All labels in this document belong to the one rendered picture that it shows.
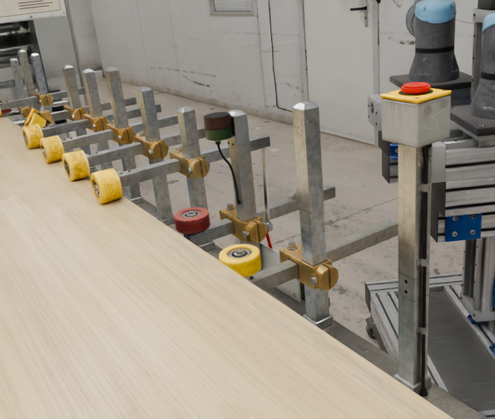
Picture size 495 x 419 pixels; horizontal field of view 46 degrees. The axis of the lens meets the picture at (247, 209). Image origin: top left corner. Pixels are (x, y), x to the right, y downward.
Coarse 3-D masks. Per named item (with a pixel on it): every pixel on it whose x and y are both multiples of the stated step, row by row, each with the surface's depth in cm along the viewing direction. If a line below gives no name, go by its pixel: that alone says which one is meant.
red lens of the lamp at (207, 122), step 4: (204, 116) 126; (228, 116) 124; (204, 120) 125; (208, 120) 123; (212, 120) 123; (216, 120) 123; (220, 120) 123; (224, 120) 123; (228, 120) 124; (204, 124) 125; (208, 124) 124; (212, 124) 123; (216, 124) 123; (220, 124) 123; (224, 124) 123; (228, 124) 124; (208, 128) 124; (212, 128) 124; (216, 128) 123; (220, 128) 123
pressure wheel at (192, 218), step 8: (192, 208) 136; (200, 208) 136; (176, 216) 132; (184, 216) 132; (192, 216) 132; (200, 216) 131; (208, 216) 133; (176, 224) 132; (184, 224) 130; (192, 224) 130; (200, 224) 131; (208, 224) 133; (184, 232) 131; (192, 232) 131
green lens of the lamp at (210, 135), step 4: (228, 128) 124; (232, 128) 126; (208, 132) 125; (212, 132) 124; (216, 132) 124; (220, 132) 124; (224, 132) 124; (228, 132) 125; (232, 132) 126; (208, 136) 125; (212, 136) 124; (216, 136) 124; (220, 136) 124; (224, 136) 124; (228, 136) 125
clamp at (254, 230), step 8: (224, 216) 142; (232, 216) 138; (240, 224) 135; (248, 224) 134; (256, 224) 134; (264, 224) 135; (240, 232) 136; (248, 232) 134; (256, 232) 134; (264, 232) 135; (248, 240) 136; (256, 240) 135
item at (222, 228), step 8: (328, 192) 152; (280, 200) 148; (288, 200) 147; (296, 200) 147; (256, 208) 145; (264, 208) 144; (272, 208) 144; (280, 208) 145; (288, 208) 146; (296, 208) 148; (264, 216) 143; (272, 216) 144; (216, 224) 137; (224, 224) 137; (232, 224) 138; (200, 232) 134; (208, 232) 135; (216, 232) 137; (224, 232) 138; (232, 232) 139; (192, 240) 133; (200, 240) 135; (208, 240) 136
